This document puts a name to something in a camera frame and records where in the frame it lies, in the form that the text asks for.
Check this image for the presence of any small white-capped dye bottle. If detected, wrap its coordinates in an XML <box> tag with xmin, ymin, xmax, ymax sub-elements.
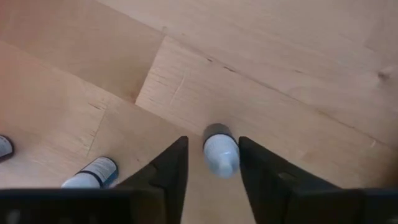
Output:
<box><xmin>61</xmin><ymin>156</ymin><xmax>119</xmax><ymax>189</ymax></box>
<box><xmin>201</xmin><ymin>123</ymin><xmax>241</xmax><ymax>179</ymax></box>
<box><xmin>0</xmin><ymin>134</ymin><xmax>15</xmax><ymax>163</ymax></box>

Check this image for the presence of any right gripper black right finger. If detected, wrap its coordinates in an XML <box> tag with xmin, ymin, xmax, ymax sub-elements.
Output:
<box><xmin>238</xmin><ymin>136</ymin><xmax>364</xmax><ymax>224</ymax></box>

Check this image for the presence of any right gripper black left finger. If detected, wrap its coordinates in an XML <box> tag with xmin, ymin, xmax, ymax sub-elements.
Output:
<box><xmin>116</xmin><ymin>136</ymin><xmax>190</xmax><ymax>224</ymax></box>

